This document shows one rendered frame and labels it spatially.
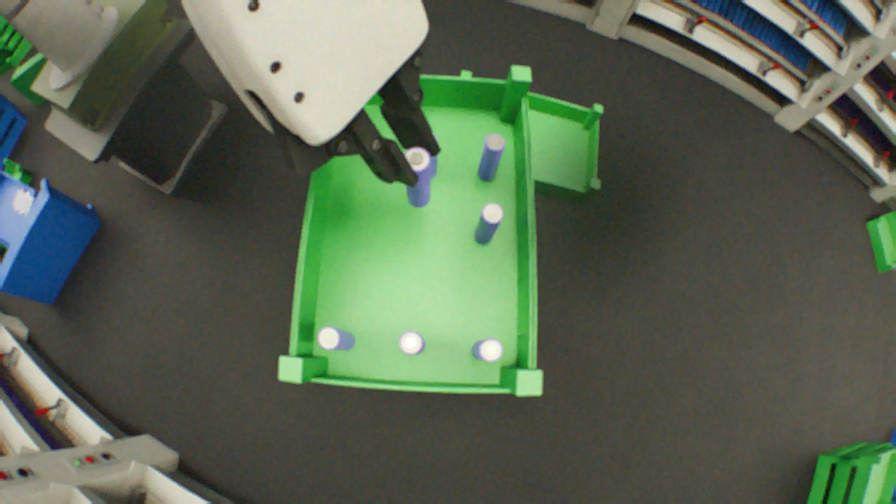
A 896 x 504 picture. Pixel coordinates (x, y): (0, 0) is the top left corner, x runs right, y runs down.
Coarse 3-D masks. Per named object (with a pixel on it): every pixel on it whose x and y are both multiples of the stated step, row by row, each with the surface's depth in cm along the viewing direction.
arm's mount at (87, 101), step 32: (96, 0) 43; (128, 0) 42; (160, 0) 44; (128, 32) 42; (160, 32) 49; (96, 64) 38; (128, 64) 46; (64, 96) 37; (96, 96) 42; (96, 128) 45
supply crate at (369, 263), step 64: (384, 128) 41; (448, 128) 41; (512, 128) 41; (320, 192) 35; (384, 192) 39; (448, 192) 39; (512, 192) 39; (320, 256) 36; (384, 256) 37; (448, 256) 37; (512, 256) 37; (320, 320) 35; (384, 320) 35; (448, 320) 36; (512, 320) 36; (384, 384) 29; (448, 384) 32; (512, 384) 29
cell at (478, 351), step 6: (480, 342) 30; (486, 342) 29; (492, 342) 29; (498, 342) 29; (474, 348) 32; (480, 348) 29; (486, 348) 29; (492, 348) 29; (498, 348) 29; (474, 354) 33; (480, 354) 29; (486, 354) 29; (492, 354) 29; (498, 354) 29; (486, 360) 29; (492, 360) 29
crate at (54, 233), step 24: (48, 192) 50; (48, 216) 52; (72, 216) 59; (96, 216) 69; (24, 240) 47; (48, 240) 54; (72, 240) 62; (24, 264) 49; (48, 264) 57; (72, 264) 65; (0, 288) 43; (24, 288) 51; (48, 288) 60
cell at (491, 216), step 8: (488, 208) 32; (496, 208) 32; (480, 216) 33; (488, 216) 32; (496, 216) 32; (480, 224) 33; (488, 224) 32; (496, 224) 32; (480, 232) 35; (488, 232) 34; (480, 240) 37; (488, 240) 36
